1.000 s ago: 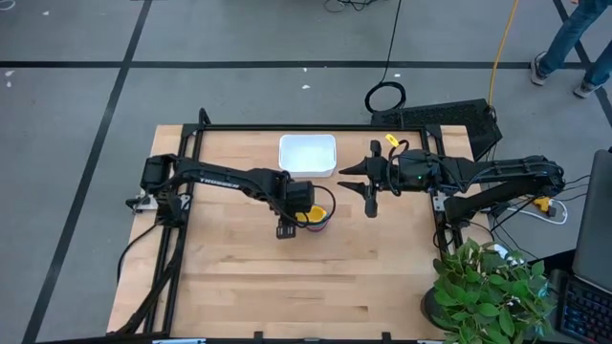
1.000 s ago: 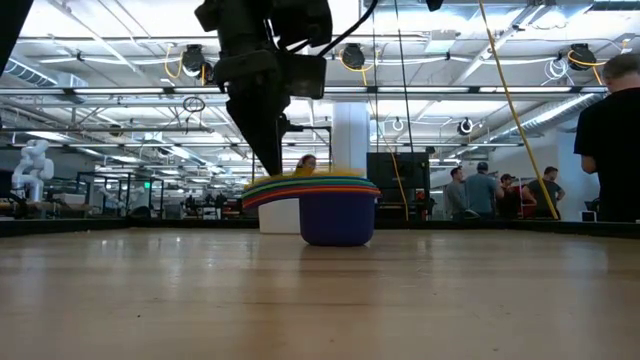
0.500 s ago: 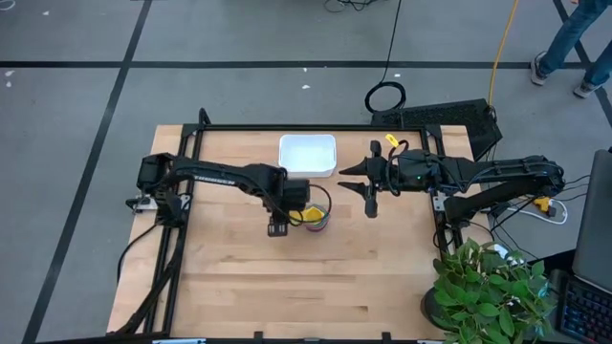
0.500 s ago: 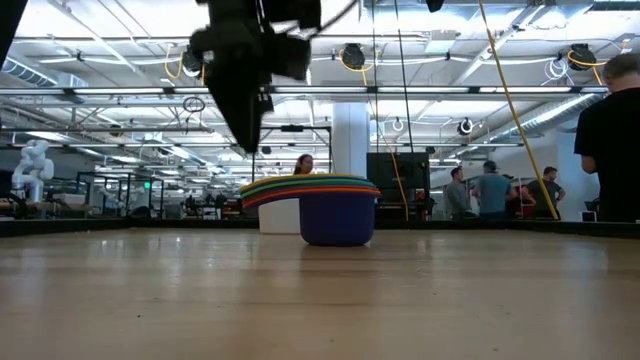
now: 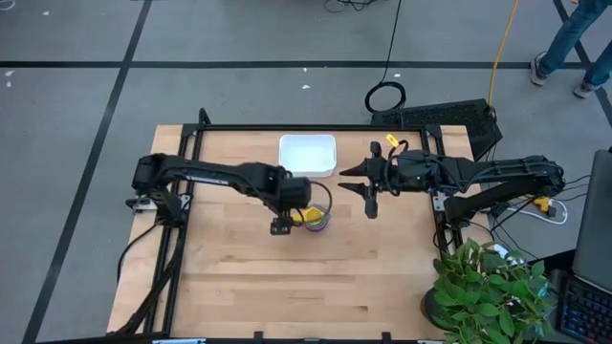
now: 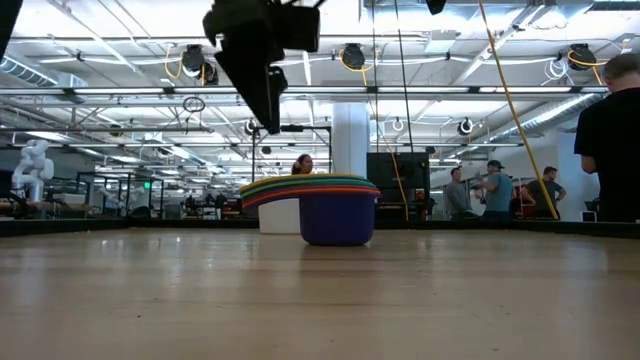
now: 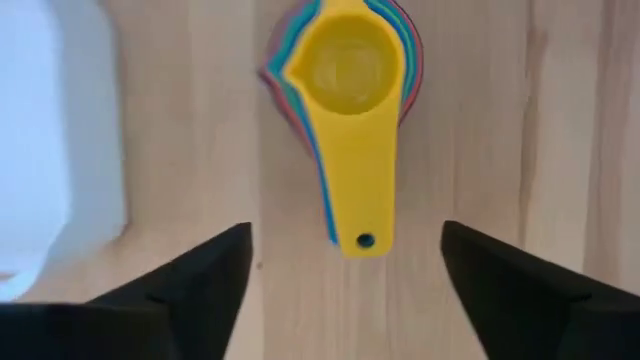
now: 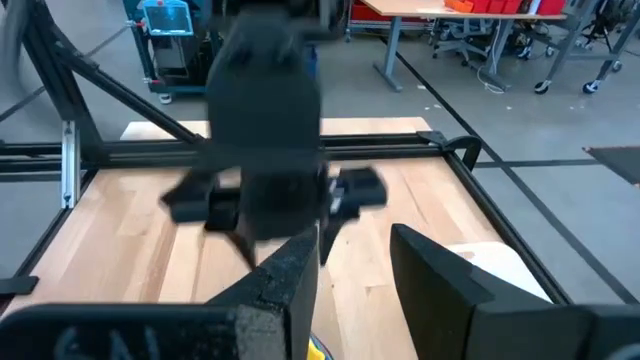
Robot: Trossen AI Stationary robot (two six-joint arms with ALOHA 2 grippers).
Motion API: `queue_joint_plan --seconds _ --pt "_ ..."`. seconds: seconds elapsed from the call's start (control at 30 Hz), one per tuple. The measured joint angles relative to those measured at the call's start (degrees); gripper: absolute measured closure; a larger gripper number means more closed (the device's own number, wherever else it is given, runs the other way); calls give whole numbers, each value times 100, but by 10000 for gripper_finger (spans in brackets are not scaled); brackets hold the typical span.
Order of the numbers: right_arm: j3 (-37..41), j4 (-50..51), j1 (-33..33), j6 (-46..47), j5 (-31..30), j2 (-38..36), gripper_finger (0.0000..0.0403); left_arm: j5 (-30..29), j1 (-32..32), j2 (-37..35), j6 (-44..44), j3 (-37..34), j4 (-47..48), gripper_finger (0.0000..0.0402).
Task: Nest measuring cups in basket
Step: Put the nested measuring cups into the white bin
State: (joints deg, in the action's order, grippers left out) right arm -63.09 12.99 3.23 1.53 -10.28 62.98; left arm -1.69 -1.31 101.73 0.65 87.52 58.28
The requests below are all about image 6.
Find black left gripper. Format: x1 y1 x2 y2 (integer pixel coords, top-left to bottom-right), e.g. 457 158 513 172
201 0 290 136

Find seated person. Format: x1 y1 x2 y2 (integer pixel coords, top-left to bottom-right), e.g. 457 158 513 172
291 153 315 177

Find white round column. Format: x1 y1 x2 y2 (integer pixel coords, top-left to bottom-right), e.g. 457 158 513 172
331 102 372 179

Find person in grey shirt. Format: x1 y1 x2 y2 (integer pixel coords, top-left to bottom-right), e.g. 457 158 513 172
443 166 479 222

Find person with cap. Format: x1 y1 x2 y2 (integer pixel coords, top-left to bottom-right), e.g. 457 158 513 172
474 159 515 222

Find person in dark shirt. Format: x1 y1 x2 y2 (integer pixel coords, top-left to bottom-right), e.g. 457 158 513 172
519 165 568 220

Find person in black shirt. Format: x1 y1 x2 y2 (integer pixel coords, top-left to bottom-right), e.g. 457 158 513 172
573 52 640 224

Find white humanoid robot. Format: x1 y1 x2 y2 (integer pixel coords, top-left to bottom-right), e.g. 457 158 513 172
10 139 56 204

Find black rig frame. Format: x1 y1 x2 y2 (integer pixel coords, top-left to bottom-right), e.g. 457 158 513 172
249 124 334 176

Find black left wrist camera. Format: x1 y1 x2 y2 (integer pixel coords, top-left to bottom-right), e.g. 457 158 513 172
269 3 322 54

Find black hanging cable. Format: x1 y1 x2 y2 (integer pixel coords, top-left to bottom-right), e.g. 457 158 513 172
393 0 417 154

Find thin yellow hanging cable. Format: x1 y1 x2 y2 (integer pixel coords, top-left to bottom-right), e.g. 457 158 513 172
358 67 411 221

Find glass enclosure black frame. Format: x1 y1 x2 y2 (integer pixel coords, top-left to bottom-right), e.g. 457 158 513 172
74 171 166 218

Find black table edge rail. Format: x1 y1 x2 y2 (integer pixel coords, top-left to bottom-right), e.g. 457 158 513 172
0 215 640 240

